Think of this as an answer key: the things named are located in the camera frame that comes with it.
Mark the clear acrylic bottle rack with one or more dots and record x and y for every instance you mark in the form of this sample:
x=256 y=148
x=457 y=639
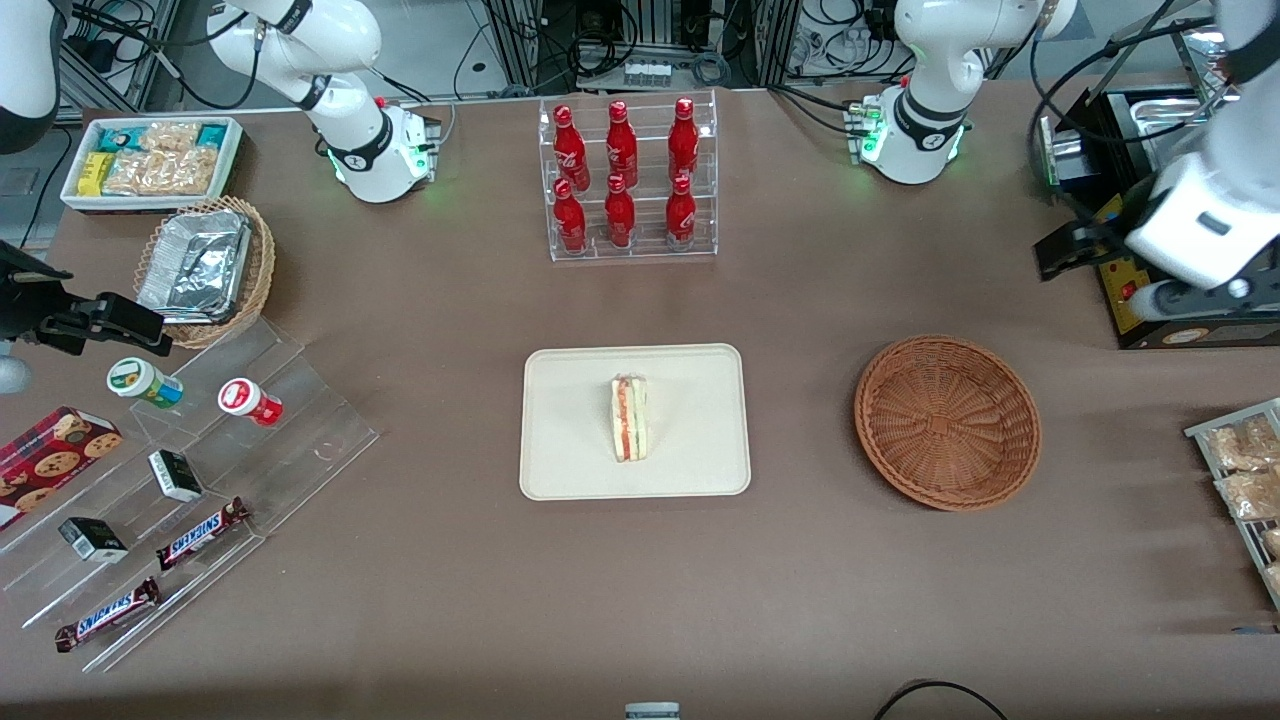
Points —
x=650 y=250

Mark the red cookie box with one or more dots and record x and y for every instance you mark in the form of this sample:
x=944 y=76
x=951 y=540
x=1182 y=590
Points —
x=50 y=460

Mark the black sealing machine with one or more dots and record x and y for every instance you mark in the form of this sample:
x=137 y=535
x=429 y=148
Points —
x=1110 y=130

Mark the aluminium foil tray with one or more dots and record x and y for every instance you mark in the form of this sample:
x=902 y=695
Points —
x=195 y=265

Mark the grey power strip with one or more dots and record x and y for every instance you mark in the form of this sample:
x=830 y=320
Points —
x=647 y=74

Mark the clear acrylic stepped display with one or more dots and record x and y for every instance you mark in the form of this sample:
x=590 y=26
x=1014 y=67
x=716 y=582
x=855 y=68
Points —
x=290 y=440

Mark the light oval wicker basket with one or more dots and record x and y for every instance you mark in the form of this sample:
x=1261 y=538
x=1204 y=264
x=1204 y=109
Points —
x=258 y=270

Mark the clear cracker bag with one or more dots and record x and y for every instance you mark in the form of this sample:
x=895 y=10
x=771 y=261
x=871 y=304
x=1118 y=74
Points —
x=170 y=136
x=192 y=170
x=135 y=173

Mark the red cola bottle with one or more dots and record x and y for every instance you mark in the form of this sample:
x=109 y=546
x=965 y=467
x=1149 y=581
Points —
x=621 y=145
x=683 y=142
x=570 y=220
x=569 y=150
x=681 y=214
x=619 y=217

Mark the white plastic snack bin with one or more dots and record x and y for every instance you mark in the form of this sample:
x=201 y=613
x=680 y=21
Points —
x=150 y=203

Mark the yellow snack pack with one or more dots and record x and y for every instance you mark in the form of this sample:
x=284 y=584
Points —
x=94 y=174

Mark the green lid cup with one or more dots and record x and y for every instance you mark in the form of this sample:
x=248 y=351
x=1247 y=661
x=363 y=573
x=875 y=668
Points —
x=130 y=377

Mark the small grey device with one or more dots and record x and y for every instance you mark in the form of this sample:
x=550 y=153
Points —
x=652 y=712

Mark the red lid cup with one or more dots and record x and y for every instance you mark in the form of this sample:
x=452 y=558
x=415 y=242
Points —
x=240 y=397

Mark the snickers chocolate bar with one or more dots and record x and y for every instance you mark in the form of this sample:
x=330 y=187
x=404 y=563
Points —
x=200 y=533
x=108 y=614

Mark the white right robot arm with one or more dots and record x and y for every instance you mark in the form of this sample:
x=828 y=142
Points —
x=330 y=40

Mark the clear pastry bag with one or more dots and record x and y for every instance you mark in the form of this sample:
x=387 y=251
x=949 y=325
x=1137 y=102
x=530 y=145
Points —
x=1274 y=578
x=1250 y=495
x=1240 y=445
x=1272 y=543

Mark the teal snack pack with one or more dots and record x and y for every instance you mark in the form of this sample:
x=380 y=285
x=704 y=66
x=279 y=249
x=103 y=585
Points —
x=120 y=138
x=212 y=135

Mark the aluminium frame rack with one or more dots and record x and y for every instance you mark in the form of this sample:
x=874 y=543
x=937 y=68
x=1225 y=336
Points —
x=520 y=40

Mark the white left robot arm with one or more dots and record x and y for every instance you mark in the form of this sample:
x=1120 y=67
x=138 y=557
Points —
x=925 y=60

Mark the small black box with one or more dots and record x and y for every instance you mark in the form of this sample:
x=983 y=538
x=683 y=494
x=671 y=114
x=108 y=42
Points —
x=92 y=540
x=176 y=476

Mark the round brown wicker basket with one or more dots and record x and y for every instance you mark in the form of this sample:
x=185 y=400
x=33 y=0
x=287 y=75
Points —
x=945 y=425

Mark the beige plastic tray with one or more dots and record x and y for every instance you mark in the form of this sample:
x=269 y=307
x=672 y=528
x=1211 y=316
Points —
x=570 y=430

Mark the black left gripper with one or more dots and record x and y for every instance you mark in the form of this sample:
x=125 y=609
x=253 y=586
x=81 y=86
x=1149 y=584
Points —
x=1103 y=237

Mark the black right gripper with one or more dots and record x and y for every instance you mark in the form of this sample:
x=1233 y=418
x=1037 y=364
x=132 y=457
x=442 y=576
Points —
x=22 y=307

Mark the triangle sandwich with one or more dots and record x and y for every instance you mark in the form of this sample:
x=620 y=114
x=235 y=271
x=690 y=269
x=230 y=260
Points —
x=630 y=420

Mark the steel tray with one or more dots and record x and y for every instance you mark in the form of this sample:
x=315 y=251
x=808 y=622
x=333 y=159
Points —
x=1185 y=115

